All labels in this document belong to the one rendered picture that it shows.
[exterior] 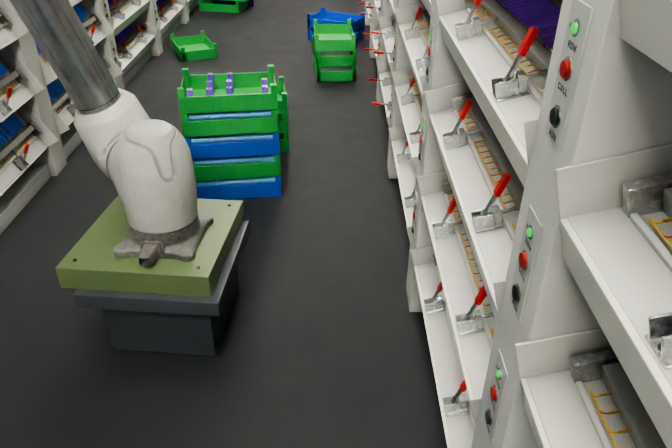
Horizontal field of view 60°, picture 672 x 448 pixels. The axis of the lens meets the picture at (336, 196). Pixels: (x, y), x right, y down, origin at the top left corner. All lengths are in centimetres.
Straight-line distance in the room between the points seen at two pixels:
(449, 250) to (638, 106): 69
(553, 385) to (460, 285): 44
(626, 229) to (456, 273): 60
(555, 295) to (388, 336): 91
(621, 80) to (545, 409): 32
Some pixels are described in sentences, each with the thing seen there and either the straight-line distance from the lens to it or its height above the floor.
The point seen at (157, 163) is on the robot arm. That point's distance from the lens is 124.
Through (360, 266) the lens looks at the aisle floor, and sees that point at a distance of 167.
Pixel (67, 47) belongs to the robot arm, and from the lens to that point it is 135.
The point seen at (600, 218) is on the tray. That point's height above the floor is 76.
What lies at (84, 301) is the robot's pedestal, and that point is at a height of 18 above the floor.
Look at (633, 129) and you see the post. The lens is 52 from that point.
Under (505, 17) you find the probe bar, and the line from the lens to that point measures 100.
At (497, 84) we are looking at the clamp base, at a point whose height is 78.
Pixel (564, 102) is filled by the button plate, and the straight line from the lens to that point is 53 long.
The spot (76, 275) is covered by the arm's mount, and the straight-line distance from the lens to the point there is 137.
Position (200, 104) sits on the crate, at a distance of 184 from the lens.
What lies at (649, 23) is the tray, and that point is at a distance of 44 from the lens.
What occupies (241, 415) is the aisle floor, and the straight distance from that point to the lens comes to 132.
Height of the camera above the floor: 103
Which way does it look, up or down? 31 degrees down
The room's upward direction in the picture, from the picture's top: straight up
